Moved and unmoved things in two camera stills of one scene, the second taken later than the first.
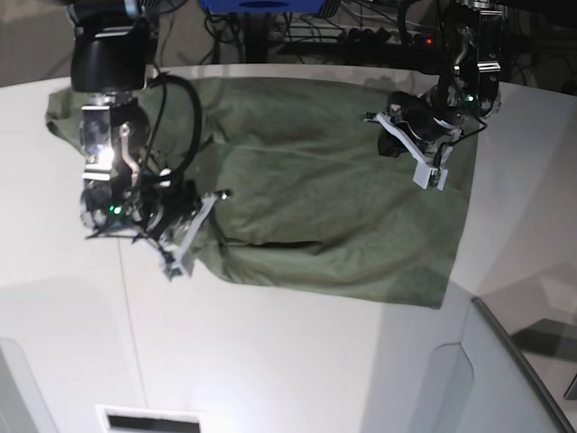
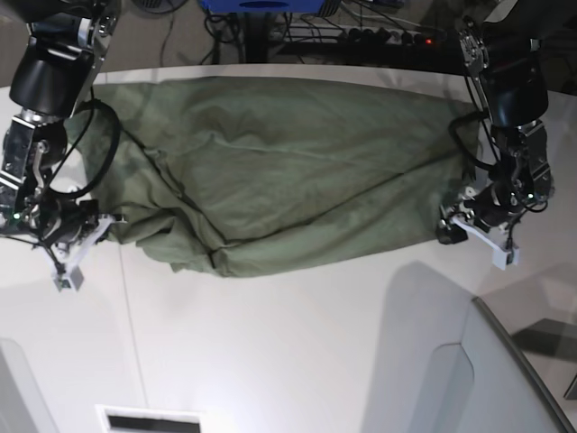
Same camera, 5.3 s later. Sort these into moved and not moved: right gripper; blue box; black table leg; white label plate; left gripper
Moved: right gripper; left gripper
Not moved: blue box; black table leg; white label plate
